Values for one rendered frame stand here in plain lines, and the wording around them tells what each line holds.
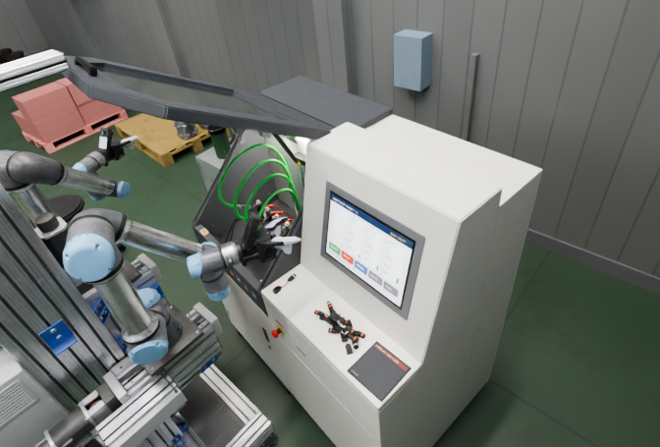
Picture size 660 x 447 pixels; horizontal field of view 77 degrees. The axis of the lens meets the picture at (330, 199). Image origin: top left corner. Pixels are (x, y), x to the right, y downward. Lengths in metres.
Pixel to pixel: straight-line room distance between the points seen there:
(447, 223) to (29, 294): 1.29
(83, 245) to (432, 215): 0.95
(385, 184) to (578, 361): 1.92
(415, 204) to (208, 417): 1.68
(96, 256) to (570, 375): 2.48
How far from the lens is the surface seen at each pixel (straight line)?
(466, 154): 1.65
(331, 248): 1.66
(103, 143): 2.21
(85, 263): 1.24
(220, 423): 2.47
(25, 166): 1.83
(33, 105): 6.14
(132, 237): 1.39
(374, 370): 1.56
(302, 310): 1.73
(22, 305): 1.62
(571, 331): 3.05
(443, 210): 1.24
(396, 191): 1.33
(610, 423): 2.80
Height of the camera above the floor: 2.34
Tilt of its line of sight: 37 degrees down
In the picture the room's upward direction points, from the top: 7 degrees counter-clockwise
